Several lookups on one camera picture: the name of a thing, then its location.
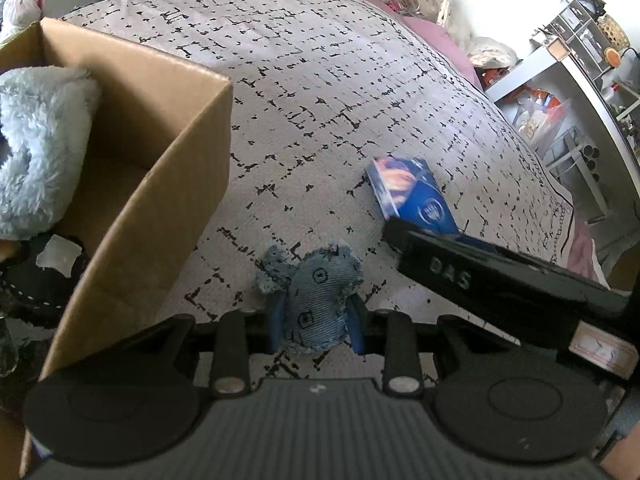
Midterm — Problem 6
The round wicker basket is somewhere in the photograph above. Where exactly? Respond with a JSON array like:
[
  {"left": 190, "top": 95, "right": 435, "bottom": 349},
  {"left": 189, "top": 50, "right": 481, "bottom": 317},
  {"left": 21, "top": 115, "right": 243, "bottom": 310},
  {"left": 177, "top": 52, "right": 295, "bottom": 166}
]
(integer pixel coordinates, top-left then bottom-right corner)
[{"left": 597, "top": 14, "right": 632, "bottom": 52}]

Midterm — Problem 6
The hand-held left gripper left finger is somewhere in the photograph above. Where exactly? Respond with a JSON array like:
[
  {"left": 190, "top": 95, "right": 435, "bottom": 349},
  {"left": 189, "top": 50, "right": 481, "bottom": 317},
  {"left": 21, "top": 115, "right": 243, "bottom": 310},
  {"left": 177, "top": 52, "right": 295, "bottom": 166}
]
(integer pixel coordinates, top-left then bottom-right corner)
[{"left": 107, "top": 292, "right": 288, "bottom": 399}]

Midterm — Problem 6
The person's right forearm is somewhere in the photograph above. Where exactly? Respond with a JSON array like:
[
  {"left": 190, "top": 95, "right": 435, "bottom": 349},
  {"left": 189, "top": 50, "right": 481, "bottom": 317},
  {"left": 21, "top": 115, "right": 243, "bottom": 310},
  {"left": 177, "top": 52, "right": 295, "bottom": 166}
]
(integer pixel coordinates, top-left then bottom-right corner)
[{"left": 597, "top": 422, "right": 640, "bottom": 480}]

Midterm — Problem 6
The blue packet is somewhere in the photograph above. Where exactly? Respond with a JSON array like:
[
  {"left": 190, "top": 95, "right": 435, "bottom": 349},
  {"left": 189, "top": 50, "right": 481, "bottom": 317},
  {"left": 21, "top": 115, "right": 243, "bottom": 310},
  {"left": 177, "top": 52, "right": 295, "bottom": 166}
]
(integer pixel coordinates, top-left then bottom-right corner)
[{"left": 366, "top": 156, "right": 493, "bottom": 253}]

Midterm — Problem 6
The white black-patterned blanket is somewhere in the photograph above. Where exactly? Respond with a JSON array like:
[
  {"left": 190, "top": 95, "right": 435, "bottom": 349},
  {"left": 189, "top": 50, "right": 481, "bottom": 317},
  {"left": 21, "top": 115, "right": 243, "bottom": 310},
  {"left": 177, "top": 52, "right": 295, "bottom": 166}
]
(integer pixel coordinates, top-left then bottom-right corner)
[{"left": 59, "top": 0, "right": 601, "bottom": 381}]

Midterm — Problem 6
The black fabric toy white patch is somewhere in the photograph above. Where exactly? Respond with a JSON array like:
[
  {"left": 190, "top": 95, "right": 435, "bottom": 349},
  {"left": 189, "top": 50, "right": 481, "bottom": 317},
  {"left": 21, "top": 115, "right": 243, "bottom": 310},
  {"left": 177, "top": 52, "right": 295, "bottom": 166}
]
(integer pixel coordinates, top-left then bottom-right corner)
[{"left": 0, "top": 232, "right": 93, "bottom": 331}]

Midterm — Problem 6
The pink bedsheet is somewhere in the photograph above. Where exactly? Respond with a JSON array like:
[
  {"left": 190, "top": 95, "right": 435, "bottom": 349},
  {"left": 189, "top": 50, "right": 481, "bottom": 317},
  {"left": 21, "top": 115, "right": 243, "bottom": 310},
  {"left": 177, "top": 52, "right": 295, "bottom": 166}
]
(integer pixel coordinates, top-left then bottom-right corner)
[{"left": 360, "top": 0, "right": 483, "bottom": 92}]

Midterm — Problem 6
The white shelf unit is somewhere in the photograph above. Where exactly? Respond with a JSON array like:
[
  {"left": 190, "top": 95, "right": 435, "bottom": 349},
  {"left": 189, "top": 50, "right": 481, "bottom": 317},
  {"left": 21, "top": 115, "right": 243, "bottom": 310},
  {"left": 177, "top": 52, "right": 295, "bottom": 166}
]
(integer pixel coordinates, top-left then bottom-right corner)
[{"left": 484, "top": 0, "right": 640, "bottom": 226}]

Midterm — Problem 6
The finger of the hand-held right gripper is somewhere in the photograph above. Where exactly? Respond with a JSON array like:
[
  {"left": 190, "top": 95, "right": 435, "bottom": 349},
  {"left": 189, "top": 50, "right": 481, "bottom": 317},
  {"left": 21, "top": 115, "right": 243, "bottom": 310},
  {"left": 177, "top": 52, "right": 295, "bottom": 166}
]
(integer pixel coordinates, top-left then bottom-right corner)
[{"left": 381, "top": 215, "right": 556, "bottom": 267}]

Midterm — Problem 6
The blue denim toy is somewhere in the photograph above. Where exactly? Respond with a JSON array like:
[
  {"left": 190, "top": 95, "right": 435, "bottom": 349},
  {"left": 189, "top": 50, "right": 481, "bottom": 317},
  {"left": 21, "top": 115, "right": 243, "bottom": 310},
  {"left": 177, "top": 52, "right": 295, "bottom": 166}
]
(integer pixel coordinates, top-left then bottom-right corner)
[{"left": 256, "top": 241, "right": 365, "bottom": 356}]

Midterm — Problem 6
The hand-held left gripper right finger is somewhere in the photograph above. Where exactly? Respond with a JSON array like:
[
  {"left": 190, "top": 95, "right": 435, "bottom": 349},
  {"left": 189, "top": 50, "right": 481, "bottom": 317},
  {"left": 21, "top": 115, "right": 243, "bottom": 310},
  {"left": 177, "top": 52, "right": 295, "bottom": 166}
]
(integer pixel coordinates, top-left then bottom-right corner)
[{"left": 347, "top": 296, "right": 522, "bottom": 399}]

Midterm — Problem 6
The cardboard box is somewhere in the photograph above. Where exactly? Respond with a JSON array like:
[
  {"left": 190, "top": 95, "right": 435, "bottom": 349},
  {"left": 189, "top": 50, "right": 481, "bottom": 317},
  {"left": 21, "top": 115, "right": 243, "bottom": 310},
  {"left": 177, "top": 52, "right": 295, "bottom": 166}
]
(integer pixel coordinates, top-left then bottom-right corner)
[{"left": 0, "top": 17, "right": 234, "bottom": 477}]

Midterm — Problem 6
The white plastic bag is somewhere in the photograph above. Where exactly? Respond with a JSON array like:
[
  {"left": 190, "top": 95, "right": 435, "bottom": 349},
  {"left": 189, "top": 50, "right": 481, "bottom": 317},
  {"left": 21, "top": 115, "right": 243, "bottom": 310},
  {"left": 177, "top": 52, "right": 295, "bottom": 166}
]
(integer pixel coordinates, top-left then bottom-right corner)
[{"left": 0, "top": 0, "right": 46, "bottom": 43}]

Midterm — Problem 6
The grey fluffy plush toy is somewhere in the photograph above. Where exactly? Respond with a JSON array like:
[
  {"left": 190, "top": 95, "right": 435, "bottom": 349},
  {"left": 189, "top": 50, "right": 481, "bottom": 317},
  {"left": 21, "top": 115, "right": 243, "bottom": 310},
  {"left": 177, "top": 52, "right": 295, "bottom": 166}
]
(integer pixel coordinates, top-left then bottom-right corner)
[{"left": 0, "top": 66, "right": 103, "bottom": 241}]

